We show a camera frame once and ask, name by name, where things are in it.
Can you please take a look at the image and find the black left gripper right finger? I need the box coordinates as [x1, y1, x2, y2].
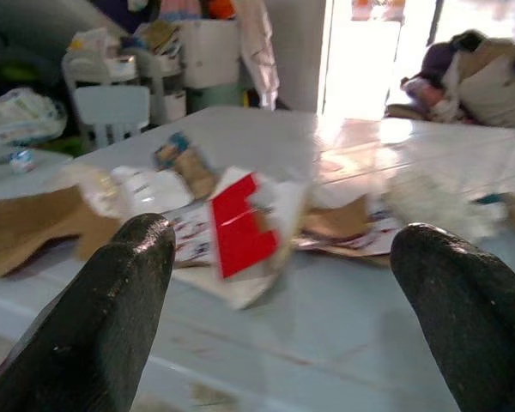
[389, 222, 515, 412]

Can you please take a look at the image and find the torn brown paper piece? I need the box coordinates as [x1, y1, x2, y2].
[300, 195, 373, 241]

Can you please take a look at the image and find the printed white paper sheet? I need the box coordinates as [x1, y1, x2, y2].
[162, 205, 400, 258]

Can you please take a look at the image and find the torn red white carton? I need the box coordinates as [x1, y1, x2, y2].
[184, 167, 310, 310]

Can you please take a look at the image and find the brown cardboard piece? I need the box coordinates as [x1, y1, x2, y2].
[0, 184, 125, 278]

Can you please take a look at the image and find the white shelf cart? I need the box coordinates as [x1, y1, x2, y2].
[62, 27, 188, 125]

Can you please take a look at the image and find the pile of clothes and pillows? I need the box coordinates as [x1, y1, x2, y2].
[385, 29, 515, 130]

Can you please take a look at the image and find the printed clear plastic bag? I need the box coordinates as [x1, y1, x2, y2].
[0, 88, 68, 147]

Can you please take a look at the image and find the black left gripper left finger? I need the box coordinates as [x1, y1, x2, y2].
[0, 213, 177, 412]

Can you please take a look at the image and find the brown blue snack wrapper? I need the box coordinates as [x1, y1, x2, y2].
[152, 131, 220, 201]

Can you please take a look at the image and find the hanging pink white garment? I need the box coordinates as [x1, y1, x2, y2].
[238, 0, 281, 111]

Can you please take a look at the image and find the white storage cabinet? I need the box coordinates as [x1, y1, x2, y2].
[182, 19, 244, 89]

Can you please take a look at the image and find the crumpled clear plastic packaging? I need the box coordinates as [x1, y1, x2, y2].
[79, 165, 197, 218]

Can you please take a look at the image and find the white slatted kids chair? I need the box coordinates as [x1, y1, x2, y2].
[72, 84, 152, 149]

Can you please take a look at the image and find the crumpled white plastic bag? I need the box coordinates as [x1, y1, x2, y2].
[385, 171, 510, 241]

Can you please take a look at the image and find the large white folding table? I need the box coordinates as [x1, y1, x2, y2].
[0, 106, 515, 412]

